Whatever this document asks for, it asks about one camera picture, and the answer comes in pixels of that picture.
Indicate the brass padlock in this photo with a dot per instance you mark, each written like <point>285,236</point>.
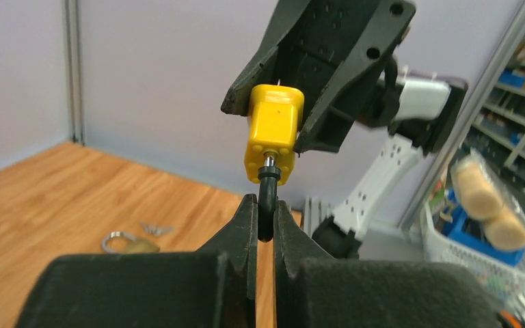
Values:
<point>133,244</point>

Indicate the aluminium frame rail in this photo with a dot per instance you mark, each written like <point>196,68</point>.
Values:
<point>74,71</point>

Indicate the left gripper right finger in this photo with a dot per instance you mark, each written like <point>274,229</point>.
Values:
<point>313,289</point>

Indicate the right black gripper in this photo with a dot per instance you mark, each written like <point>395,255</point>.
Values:
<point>341,59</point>

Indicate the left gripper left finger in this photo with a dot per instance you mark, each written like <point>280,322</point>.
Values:
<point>213,286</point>

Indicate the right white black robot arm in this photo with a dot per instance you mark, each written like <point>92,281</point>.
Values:
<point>428,109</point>

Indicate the packaged round cakes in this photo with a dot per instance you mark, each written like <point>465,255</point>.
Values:
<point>488,201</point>

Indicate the yellow black padlock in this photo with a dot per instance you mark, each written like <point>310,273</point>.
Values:
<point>275,118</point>

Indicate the white basket with blue items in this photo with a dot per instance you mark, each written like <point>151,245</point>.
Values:
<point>501,273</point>

